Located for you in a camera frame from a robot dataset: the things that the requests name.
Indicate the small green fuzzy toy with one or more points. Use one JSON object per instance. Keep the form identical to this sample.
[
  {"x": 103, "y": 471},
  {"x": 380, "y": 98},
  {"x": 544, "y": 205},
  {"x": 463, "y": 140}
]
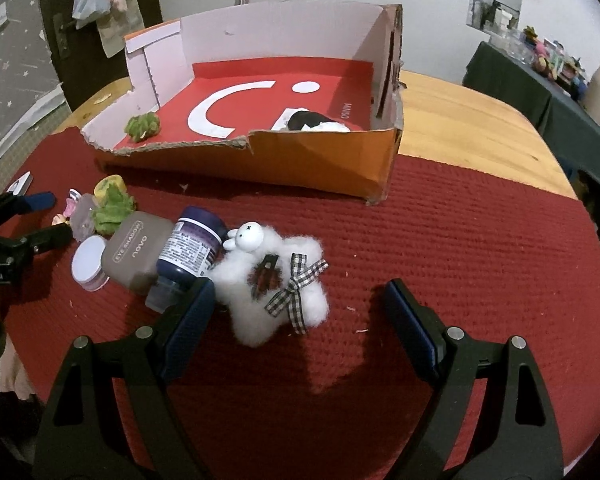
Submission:
[{"x": 142, "y": 127}]

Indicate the white round jar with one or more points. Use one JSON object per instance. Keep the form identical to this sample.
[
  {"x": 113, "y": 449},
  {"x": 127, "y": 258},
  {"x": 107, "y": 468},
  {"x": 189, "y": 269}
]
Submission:
[{"x": 87, "y": 260}]

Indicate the orange cardboard box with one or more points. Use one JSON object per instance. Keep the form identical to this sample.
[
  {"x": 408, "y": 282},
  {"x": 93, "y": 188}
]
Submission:
[{"x": 305, "y": 170}]

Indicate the yellow figure toy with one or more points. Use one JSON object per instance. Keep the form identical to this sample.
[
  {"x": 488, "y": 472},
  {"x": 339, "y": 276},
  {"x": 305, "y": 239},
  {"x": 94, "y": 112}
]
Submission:
[{"x": 60, "y": 220}]

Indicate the clear plastic capsule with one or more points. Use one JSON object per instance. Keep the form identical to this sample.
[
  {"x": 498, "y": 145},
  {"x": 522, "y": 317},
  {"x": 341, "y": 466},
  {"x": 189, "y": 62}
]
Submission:
[{"x": 84, "y": 215}]

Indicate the clutter of small figurines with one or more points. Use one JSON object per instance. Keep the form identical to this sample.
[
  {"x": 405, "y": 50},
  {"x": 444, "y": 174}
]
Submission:
[{"x": 545, "y": 57}]

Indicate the hanging plastic bag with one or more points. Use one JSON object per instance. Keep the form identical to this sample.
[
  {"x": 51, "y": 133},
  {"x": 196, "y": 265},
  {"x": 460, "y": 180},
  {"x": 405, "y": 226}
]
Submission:
[{"x": 91, "y": 5}]

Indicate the green fuzzy plush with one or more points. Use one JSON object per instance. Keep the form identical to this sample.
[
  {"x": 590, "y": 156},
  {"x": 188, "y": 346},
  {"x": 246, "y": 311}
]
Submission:
[{"x": 112, "y": 210}]

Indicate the dark wooden door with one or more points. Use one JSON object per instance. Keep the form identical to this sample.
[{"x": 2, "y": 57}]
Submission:
[{"x": 80, "y": 75}]

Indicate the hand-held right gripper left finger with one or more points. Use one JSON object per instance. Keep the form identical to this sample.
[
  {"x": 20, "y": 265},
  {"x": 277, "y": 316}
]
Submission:
[{"x": 192, "y": 325}]

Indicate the dark blue bottle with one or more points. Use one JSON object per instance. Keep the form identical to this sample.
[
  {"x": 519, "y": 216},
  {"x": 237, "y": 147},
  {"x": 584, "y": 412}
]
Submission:
[{"x": 190, "y": 250}]

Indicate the black white bottle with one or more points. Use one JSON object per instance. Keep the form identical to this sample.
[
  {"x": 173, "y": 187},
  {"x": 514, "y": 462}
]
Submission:
[{"x": 310, "y": 121}]

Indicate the grey eyeshadow case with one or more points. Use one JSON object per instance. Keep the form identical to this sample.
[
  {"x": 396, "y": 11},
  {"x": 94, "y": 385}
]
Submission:
[{"x": 130, "y": 255}]

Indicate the beige hanging cloth bag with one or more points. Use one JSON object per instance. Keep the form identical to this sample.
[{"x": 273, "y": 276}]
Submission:
[{"x": 120, "y": 32}]

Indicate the white square charger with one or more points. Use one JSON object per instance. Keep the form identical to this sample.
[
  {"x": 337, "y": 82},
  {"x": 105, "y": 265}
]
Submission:
[{"x": 22, "y": 183}]

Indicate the white sheep plush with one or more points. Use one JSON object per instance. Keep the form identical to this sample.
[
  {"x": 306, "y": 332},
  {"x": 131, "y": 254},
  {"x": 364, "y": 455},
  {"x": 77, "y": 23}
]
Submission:
[{"x": 240, "y": 270}]

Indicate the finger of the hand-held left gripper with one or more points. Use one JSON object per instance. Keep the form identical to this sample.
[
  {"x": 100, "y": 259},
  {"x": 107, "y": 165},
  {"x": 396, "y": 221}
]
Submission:
[
  {"x": 37, "y": 201},
  {"x": 50, "y": 237}
]

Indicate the dark green tablecloth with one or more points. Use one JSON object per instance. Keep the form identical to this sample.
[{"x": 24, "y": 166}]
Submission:
[{"x": 520, "y": 90}]

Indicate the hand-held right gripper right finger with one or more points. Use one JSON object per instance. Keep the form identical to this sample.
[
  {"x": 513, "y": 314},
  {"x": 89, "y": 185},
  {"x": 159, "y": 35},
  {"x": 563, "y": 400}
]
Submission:
[{"x": 412, "y": 330}]

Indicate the red woven mat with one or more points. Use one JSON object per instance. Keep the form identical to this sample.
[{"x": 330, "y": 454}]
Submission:
[{"x": 430, "y": 240}]

